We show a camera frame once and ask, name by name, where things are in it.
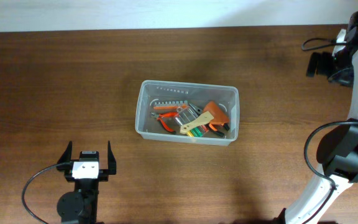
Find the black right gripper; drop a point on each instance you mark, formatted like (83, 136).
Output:
(322, 58)

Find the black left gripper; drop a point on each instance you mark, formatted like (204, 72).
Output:
(66, 166)

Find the red small cutting pliers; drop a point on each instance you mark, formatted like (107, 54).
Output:
(161, 119)

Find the orange socket bit holder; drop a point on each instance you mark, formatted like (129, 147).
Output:
(169, 105)

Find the orange scraper wooden handle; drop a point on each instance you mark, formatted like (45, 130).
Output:
(195, 121)

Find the clear screwdriver set case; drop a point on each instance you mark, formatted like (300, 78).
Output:
(187, 115)

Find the orange black long-nose pliers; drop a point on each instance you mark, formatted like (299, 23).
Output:
(220, 118)

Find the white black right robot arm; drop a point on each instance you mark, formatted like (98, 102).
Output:
(331, 150)

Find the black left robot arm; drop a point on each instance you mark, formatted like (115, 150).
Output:
(81, 205)

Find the clear plastic container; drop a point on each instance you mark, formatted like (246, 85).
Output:
(154, 91)

